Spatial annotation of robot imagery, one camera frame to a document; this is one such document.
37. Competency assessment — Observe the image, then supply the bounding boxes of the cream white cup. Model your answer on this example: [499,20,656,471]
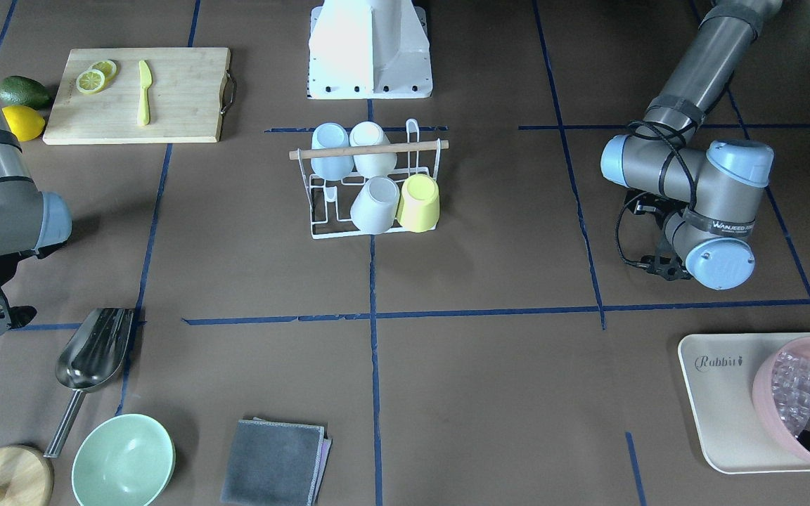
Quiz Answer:
[349,121,399,180]

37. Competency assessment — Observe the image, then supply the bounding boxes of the green avocado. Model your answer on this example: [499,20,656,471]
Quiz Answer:
[0,76,53,111]

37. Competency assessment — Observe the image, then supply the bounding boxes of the grey folded cloth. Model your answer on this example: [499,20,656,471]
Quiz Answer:
[221,417,332,505]

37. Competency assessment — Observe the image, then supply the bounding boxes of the white wire cup rack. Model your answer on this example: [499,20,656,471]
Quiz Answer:
[289,119,449,239]

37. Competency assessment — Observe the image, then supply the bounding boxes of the wooden cutting board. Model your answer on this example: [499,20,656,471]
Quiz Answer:
[43,47,233,146]

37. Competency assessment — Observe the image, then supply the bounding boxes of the grey cup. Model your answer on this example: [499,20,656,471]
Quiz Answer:
[350,176,399,235]

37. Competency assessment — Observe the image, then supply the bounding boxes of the pink bowl with ice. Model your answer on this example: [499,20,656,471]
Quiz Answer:
[752,336,810,465]

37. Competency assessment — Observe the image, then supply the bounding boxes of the yellow cup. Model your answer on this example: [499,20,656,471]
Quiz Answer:
[397,174,440,233]

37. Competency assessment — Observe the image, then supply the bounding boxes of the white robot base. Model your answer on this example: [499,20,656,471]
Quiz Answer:
[307,1,433,100]

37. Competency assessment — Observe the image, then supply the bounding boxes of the light blue cup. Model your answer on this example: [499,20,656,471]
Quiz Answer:
[310,122,355,182]

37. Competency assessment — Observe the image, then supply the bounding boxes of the lemon slice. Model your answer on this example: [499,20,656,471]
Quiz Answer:
[76,68,108,95]
[88,60,119,82]

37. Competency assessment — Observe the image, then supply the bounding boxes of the green bowl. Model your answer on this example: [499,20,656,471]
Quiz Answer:
[71,414,176,505]

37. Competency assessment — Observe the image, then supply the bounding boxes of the steel scoop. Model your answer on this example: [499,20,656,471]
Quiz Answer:
[43,308,136,459]

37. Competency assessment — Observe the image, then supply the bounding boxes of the wooden mug tree stand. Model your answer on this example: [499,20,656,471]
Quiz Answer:
[0,445,53,505]

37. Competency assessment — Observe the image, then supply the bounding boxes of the yellow lemon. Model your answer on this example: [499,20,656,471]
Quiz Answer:
[2,105,47,142]

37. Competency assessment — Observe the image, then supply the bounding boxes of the beige tray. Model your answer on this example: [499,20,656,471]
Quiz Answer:
[677,332,810,474]

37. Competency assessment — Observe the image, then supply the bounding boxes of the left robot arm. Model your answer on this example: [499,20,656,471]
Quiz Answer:
[600,1,782,290]

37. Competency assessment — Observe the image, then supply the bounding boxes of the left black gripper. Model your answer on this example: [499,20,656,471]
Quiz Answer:
[634,192,692,281]

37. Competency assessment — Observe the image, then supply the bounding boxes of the yellow plastic knife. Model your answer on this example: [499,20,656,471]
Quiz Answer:
[137,60,153,126]

